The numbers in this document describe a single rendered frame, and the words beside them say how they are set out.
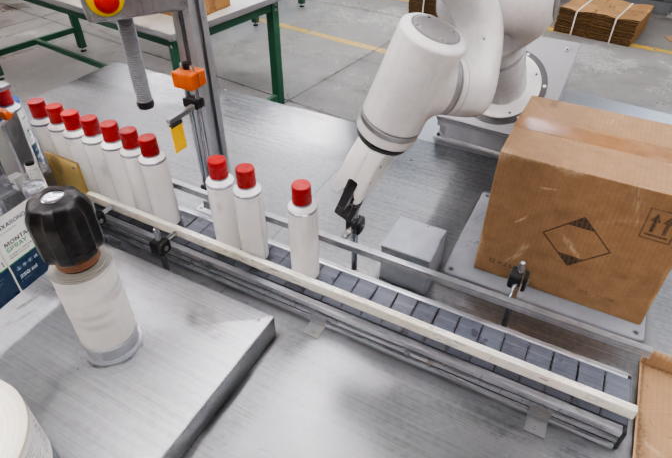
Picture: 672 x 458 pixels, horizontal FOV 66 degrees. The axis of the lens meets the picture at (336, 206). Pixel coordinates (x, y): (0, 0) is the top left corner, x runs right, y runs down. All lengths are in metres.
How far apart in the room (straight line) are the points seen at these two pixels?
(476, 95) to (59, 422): 0.73
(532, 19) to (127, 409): 0.95
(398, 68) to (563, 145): 0.42
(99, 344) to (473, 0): 0.71
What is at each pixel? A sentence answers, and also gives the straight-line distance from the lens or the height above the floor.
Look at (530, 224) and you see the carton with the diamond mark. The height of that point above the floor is 0.99.
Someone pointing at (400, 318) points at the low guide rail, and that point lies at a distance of 0.86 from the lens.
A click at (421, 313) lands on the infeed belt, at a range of 0.92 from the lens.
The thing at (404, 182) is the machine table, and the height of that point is 0.83.
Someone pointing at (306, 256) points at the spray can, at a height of 0.95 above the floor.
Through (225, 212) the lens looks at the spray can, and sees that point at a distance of 0.96.
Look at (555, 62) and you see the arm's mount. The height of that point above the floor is 1.05.
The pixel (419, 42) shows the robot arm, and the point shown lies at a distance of 0.60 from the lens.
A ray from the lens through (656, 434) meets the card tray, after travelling 0.96.
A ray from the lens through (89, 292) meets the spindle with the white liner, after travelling 0.80.
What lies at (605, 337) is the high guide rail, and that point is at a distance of 0.87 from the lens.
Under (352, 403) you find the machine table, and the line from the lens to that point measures 0.87.
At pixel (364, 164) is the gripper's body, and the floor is 1.19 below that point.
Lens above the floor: 1.57
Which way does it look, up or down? 38 degrees down
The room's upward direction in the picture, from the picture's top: straight up
